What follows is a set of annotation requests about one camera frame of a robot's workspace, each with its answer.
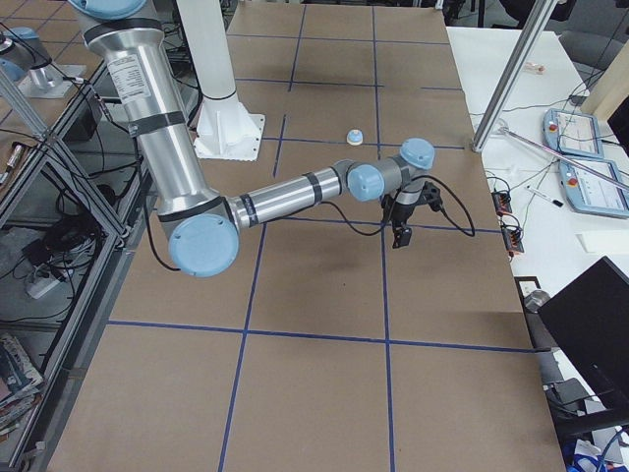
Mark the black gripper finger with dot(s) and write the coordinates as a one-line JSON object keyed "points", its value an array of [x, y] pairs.
{"points": [[402, 236]]}

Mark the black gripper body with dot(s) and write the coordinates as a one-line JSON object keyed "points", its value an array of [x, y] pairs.
{"points": [[401, 213]]}

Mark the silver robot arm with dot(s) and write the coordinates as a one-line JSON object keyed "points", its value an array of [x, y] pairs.
{"points": [[203, 226]]}

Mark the orange black connector box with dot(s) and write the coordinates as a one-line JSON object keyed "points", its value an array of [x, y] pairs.
{"points": [[502, 202]]}

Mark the metal grabber stick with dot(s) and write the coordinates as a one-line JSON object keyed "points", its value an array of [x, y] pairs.
{"points": [[505, 131]]}

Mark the brown cardboard table cover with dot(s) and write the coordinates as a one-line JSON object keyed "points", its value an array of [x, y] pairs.
{"points": [[320, 349]]}

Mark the black marker pen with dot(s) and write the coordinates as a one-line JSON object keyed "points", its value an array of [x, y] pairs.
{"points": [[538, 193]]}

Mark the far teach pendant tablet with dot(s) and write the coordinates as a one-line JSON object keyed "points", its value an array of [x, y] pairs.
{"points": [[569, 132]]}

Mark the teach pendant tablet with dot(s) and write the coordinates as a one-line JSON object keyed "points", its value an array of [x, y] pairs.
{"points": [[588, 193], [569, 132]]}

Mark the near teach pendant tablet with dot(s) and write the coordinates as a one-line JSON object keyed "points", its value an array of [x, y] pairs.
{"points": [[588, 193]]}

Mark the white foam block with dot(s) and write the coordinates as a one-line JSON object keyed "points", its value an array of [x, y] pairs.
{"points": [[605, 242]]}

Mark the black laptop monitor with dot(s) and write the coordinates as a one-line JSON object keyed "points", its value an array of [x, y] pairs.
{"points": [[588, 320]]}

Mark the stack of magazines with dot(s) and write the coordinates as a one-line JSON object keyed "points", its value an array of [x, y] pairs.
{"points": [[20, 383]]}

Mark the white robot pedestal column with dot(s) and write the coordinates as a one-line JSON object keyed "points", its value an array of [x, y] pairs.
{"points": [[225, 128]]}

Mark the aluminium frame post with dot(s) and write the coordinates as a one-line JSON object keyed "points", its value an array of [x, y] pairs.
{"points": [[531, 31]]}

